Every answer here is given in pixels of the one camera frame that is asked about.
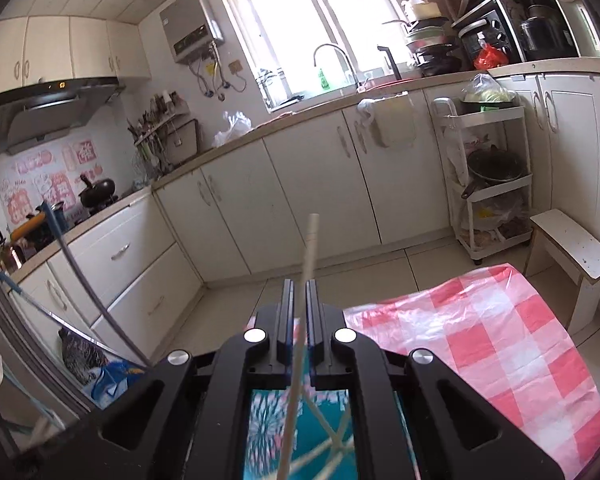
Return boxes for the black wok in cart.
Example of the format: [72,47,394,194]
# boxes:
[461,145,529,199]

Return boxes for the white rolling cart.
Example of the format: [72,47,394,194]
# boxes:
[431,97,534,267]

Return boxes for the bagged green vegetables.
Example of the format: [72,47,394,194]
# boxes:
[462,74,519,107]

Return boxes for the white kitchen base cabinets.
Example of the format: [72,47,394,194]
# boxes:
[10,71,600,376]

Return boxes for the blue printed plastic bag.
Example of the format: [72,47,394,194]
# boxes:
[87,360,147,409]

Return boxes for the red checkered plastic tablecloth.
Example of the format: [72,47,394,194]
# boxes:
[247,264,600,480]

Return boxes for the wall utensil rack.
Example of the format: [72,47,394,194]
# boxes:
[127,90,191,172]

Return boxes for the black kettle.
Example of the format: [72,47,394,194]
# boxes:
[517,0,576,61]

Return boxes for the cream wall cabinets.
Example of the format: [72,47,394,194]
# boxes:
[0,15,153,102]

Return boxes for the black lidded pot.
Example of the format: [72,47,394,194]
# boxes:
[79,172,117,209]

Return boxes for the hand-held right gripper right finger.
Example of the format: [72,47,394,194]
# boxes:
[305,279,568,480]

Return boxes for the white plastic bag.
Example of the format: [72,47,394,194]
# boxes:
[212,110,253,149]

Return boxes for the water heater hoses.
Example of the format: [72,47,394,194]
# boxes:
[187,54,247,99]

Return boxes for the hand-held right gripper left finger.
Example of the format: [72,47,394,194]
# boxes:
[10,279,297,480]

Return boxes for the white electric thermos pot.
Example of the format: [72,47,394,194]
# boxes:
[550,0,600,59]

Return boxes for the dark patterned bag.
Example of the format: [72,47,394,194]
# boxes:
[59,327,112,387]

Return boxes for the dark leaning tray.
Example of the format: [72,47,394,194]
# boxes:
[165,119,201,166]

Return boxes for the red plastic bag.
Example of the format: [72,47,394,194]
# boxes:
[474,44,510,71]

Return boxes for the metal stovetop kettle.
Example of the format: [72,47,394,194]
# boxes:
[0,225,27,274]

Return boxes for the black angular faucet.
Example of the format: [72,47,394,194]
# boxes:
[377,45,404,81]

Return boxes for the white wooden stool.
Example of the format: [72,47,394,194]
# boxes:
[522,208,600,334]

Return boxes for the set of wooden chopsticks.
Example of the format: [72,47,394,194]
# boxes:
[292,394,357,478]

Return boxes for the black toaster oven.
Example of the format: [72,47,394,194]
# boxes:
[457,10,514,63]

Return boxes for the curved metal faucet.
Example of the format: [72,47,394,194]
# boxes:
[312,43,362,93]

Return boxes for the floral trash bin with bag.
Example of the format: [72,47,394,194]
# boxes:
[0,240,101,417]

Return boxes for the wire sink rack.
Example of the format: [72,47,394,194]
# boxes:
[255,67,307,111]

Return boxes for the kitchen window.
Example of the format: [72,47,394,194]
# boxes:
[215,0,417,112]

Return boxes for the stack of pots and dishes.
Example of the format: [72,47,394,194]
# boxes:
[404,0,464,77]

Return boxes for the beige hanging waste bin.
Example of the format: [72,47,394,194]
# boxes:
[357,91,417,149]

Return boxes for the teal perforated plastic basket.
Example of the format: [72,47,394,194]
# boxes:
[245,360,422,480]

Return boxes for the long-handled broom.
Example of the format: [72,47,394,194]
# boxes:
[0,267,136,361]

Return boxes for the blue long-handled dustpan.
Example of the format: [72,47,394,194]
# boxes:
[10,200,151,367]

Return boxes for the single wooden chopstick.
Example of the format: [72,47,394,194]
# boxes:
[275,213,321,480]

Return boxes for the grey range hood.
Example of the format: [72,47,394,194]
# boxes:
[0,77,127,159]

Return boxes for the grey wall water heater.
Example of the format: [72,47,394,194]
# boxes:
[160,0,227,65]

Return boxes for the pink wall sticker sheet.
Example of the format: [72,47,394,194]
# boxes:
[0,132,104,227]

